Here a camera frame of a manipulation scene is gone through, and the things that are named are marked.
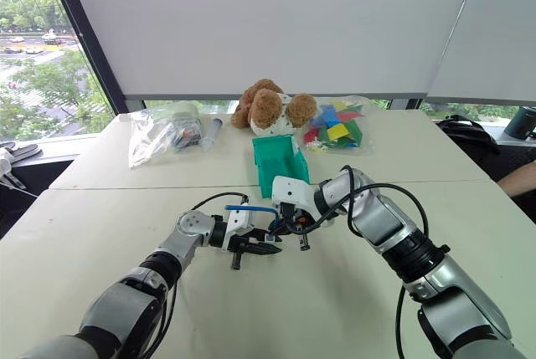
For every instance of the clear bag of colourful blocks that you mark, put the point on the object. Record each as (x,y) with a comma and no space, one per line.
(339,126)

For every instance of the green plastic bin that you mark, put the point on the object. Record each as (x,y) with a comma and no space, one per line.
(278,164)

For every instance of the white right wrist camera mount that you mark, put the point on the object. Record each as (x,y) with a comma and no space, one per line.
(293,191)

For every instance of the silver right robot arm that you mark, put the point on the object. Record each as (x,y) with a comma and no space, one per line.
(385,216)

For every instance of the person's forearm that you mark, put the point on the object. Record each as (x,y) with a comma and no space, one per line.
(518,185)

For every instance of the clear bag of small parts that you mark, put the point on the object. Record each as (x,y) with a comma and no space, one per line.
(161,135)

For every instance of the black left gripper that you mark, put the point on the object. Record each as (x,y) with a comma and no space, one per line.
(242,246)

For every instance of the black window frame post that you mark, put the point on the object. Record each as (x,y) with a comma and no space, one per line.
(84,32)

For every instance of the narrow white roller blind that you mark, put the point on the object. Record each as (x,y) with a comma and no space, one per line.
(490,41)

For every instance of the dark green cup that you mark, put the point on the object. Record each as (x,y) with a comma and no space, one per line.
(521,122)

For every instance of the black backpack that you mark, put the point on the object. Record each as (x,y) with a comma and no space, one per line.
(465,133)

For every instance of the clear plastic syringe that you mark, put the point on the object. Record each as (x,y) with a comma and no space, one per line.
(209,133)

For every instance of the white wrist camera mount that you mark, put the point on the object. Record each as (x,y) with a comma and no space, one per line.
(236,221)
(293,191)

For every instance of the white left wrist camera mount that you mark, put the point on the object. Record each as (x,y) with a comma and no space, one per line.
(236,221)

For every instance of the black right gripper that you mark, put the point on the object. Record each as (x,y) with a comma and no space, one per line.
(293,216)

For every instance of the wide white roller blind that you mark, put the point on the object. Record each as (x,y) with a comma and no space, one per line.
(268,24)

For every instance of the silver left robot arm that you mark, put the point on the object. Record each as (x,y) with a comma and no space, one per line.
(125,300)

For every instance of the white coupler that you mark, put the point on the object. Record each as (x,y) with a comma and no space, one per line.
(272,239)

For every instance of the brown plush toy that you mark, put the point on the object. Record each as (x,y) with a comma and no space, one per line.
(268,104)

